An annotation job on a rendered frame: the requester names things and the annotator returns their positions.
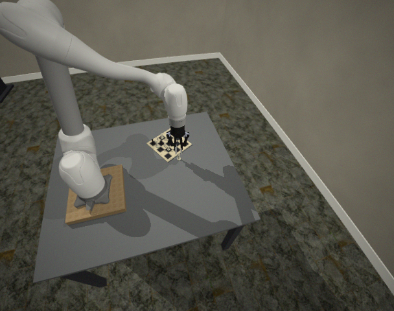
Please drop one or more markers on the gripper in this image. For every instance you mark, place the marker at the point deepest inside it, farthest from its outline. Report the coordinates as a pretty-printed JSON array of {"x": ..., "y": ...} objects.
[{"x": 178, "y": 133}]

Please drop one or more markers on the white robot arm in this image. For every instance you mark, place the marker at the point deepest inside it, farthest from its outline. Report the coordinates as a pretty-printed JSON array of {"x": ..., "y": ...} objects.
[{"x": 37, "y": 27}]

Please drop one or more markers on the black and cream chessboard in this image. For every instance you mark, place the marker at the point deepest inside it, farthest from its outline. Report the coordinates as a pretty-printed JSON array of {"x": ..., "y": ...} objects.
[{"x": 162, "y": 151}]

